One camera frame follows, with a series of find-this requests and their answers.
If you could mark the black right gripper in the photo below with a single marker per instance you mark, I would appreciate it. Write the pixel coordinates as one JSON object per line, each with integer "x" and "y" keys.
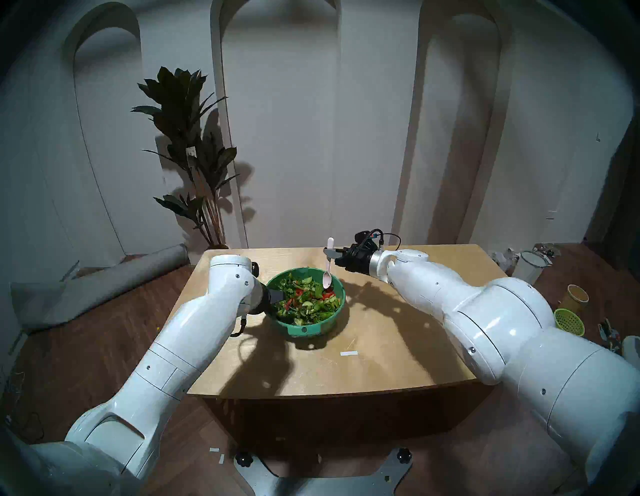
{"x": 361, "y": 259}

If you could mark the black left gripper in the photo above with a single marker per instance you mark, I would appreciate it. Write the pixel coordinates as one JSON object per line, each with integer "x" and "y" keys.
{"x": 262, "y": 299}

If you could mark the pale pink plastic spoon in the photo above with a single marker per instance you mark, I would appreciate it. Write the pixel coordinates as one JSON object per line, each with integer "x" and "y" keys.
{"x": 327, "y": 280}

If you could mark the chopped vegetable salad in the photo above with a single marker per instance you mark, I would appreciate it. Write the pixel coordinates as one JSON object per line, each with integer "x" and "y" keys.
{"x": 305, "y": 302}

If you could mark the green salad bowl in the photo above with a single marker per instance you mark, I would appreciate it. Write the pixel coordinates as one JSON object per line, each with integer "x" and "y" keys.
{"x": 307, "y": 331}

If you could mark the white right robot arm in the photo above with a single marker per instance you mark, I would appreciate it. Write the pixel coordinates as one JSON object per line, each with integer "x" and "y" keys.
{"x": 500, "y": 330}

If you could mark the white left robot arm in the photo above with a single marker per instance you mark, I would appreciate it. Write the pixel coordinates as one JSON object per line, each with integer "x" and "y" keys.
{"x": 170, "y": 360}

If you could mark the black base knob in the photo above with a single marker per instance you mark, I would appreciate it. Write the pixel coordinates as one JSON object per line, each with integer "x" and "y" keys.
{"x": 243, "y": 459}
{"x": 404, "y": 455}

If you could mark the pale clutter pile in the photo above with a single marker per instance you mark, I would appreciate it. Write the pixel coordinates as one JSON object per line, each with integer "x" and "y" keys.
{"x": 505, "y": 260}

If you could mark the rolled grey mat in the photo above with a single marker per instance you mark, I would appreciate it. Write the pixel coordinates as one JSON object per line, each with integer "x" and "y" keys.
{"x": 90, "y": 290}

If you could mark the white bucket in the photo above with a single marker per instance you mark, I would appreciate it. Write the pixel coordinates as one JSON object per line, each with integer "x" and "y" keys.
{"x": 530, "y": 265}

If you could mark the dark clutter pile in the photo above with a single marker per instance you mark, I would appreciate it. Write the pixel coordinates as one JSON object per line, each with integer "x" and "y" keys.
{"x": 547, "y": 250}

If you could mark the tall dark green plant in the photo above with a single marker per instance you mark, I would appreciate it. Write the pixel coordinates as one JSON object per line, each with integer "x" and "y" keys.
{"x": 180, "y": 110}

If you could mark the tan paper cup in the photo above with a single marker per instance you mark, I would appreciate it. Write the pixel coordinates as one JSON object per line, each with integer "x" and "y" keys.
{"x": 575, "y": 297}

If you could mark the green mesh basket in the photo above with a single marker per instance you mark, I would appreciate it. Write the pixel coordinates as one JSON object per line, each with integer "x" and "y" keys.
{"x": 572, "y": 321}

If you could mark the white office chair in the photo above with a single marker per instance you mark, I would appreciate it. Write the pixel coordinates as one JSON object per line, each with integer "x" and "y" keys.
{"x": 632, "y": 350}

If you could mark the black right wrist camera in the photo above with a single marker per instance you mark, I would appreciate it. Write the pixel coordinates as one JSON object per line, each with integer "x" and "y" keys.
{"x": 364, "y": 238}

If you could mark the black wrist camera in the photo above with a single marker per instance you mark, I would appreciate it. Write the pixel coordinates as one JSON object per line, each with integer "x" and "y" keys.
{"x": 256, "y": 268}
{"x": 364, "y": 238}

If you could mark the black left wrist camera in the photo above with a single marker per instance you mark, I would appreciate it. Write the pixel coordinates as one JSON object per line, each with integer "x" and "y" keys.
{"x": 256, "y": 268}

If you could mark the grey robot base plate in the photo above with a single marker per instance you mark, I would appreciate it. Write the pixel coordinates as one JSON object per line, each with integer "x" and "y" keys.
{"x": 320, "y": 485}

